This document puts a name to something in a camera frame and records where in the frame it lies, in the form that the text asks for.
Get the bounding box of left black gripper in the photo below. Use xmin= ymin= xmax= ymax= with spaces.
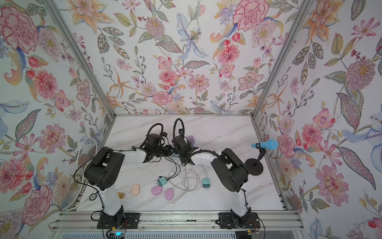
xmin=152 ymin=144 xmax=175 ymax=158

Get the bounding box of teal charger with black cable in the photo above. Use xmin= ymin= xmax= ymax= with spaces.
xmin=157 ymin=176 xmax=168 ymax=187

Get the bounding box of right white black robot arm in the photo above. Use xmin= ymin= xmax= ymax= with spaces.
xmin=172 ymin=118 xmax=262 ymax=230

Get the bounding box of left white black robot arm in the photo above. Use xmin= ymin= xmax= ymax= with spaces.
xmin=84 ymin=123 xmax=172 ymax=229

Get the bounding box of purple power strip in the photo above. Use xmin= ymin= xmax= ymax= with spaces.
xmin=186 ymin=135 xmax=196 ymax=144

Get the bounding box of purple earbud case left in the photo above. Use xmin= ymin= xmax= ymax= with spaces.
xmin=151 ymin=185 xmax=162 ymax=195

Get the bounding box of purple earbud case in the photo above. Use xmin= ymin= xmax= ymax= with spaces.
xmin=165 ymin=188 xmax=174 ymax=201
xmin=151 ymin=185 xmax=162 ymax=195

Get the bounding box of peach earbud case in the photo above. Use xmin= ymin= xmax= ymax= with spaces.
xmin=130 ymin=184 xmax=140 ymax=196

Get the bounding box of purple earbud case right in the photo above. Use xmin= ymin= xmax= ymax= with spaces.
xmin=165 ymin=188 xmax=174 ymax=201

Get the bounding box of small brass knob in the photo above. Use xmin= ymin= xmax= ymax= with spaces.
xmin=117 ymin=192 xmax=125 ymax=199

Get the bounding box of blue microphone on stand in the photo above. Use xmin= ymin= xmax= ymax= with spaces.
xmin=244 ymin=139 xmax=279 ymax=176

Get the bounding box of grey coiled cable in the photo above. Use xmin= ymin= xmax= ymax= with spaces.
xmin=165 ymin=162 xmax=210 ymax=207

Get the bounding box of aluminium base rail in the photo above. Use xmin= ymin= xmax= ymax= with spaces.
xmin=49 ymin=211 xmax=304 ymax=232

